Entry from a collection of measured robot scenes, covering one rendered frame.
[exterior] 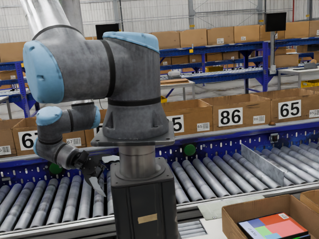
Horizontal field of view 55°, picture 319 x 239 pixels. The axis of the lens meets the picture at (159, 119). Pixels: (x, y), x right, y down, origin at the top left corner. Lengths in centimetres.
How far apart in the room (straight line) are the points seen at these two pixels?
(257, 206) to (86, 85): 79
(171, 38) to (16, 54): 303
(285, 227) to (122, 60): 79
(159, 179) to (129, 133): 16
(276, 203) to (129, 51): 81
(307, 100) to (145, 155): 153
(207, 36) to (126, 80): 594
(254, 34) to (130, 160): 635
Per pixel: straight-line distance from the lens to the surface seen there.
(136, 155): 85
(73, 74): 72
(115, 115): 81
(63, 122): 119
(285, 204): 129
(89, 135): 184
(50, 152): 124
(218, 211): 133
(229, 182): 158
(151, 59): 80
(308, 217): 123
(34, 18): 93
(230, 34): 682
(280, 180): 161
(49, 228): 140
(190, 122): 189
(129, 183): 85
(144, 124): 79
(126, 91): 79
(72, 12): 126
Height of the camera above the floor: 143
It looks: 13 degrees down
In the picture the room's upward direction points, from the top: 5 degrees counter-clockwise
